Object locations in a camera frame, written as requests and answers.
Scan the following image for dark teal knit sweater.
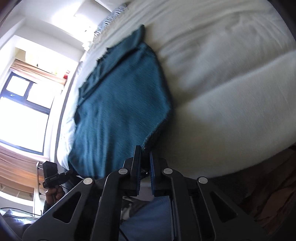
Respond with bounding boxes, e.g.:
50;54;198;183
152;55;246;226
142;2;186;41
68;25;173;179

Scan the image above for person's left hand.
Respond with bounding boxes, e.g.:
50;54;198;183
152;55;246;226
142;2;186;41
46;186;65;206

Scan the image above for blue trousers leg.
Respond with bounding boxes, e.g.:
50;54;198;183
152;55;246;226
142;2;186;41
118;196;171;240

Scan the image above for black framed window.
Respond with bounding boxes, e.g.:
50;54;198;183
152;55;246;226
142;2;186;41
1;72;56;155

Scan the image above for beige roman blind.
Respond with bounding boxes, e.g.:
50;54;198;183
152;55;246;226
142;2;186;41
10;59;67;86

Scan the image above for beige bed cover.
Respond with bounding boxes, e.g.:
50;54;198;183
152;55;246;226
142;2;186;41
56;1;295;178

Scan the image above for zebra print pillow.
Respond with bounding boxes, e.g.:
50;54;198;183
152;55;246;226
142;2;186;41
94;2;130;38

